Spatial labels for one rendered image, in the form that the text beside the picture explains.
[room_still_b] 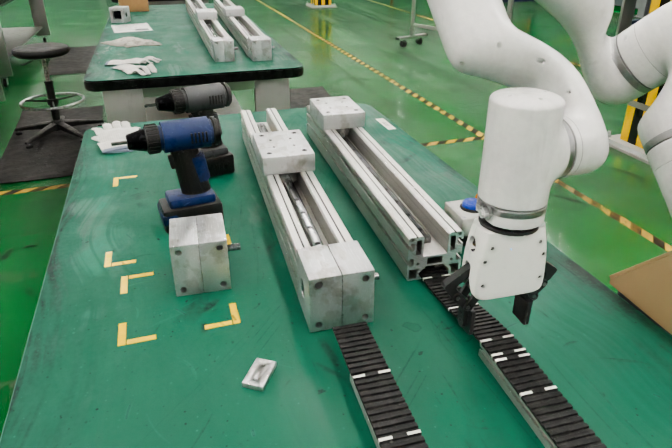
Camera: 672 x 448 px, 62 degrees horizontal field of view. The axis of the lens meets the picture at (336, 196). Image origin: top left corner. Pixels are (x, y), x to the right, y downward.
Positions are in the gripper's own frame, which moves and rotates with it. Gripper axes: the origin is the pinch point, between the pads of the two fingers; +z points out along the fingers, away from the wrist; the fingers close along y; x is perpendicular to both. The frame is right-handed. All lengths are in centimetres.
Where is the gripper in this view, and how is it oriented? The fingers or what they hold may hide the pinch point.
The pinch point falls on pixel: (494, 316)
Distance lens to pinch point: 82.5
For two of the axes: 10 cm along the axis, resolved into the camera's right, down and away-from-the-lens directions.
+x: -2.6, -4.2, 8.7
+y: 9.7, -1.1, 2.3
